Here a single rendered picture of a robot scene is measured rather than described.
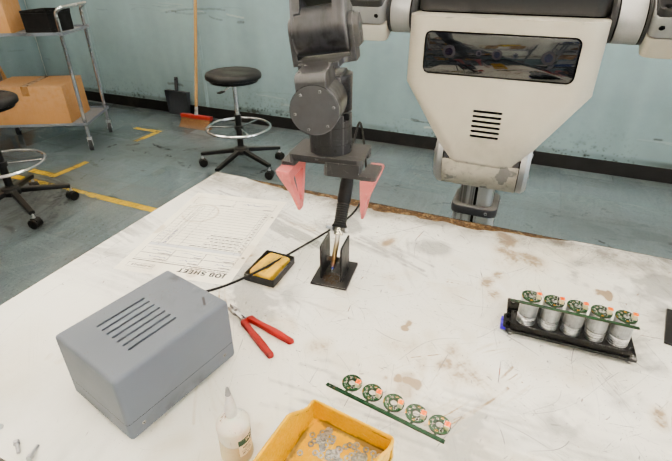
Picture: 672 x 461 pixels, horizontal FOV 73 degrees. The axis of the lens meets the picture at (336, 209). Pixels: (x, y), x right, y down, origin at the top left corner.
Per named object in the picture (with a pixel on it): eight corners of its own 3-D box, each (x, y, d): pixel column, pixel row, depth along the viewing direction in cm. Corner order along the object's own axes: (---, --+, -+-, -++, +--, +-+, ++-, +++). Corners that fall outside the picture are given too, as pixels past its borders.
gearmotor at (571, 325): (558, 326, 63) (567, 297, 60) (577, 331, 62) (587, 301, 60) (558, 338, 61) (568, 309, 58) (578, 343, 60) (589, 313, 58)
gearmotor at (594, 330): (580, 331, 62) (590, 302, 60) (600, 336, 61) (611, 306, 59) (581, 344, 60) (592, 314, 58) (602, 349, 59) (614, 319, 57)
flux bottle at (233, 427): (258, 459, 47) (249, 394, 43) (226, 474, 46) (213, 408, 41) (248, 433, 50) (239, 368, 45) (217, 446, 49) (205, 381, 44)
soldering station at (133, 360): (180, 322, 65) (168, 267, 61) (237, 357, 60) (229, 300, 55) (76, 394, 54) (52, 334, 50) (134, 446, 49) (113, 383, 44)
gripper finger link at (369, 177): (372, 230, 63) (375, 168, 58) (323, 223, 65) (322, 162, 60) (382, 208, 68) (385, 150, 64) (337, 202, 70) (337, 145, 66)
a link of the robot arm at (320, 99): (360, 8, 55) (293, 17, 57) (345, 17, 45) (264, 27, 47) (369, 105, 61) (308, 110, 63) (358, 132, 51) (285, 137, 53)
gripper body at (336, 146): (360, 174, 60) (362, 119, 56) (288, 166, 62) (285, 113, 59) (371, 157, 65) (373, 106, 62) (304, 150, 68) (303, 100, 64)
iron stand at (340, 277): (354, 289, 78) (363, 233, 78) (342, 291, 69) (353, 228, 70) (320, 282, 79) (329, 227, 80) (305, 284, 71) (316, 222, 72)
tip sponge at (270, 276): (267, 256, 80) (266, 248, 79) (295, 263, 78) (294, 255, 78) (244, 280, 74) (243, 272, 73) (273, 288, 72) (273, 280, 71)
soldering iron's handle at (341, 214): (348, 229, 75) (360, 154, 76) (344, 228, 72) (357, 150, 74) (334, 227, 76) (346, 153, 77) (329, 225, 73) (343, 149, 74)
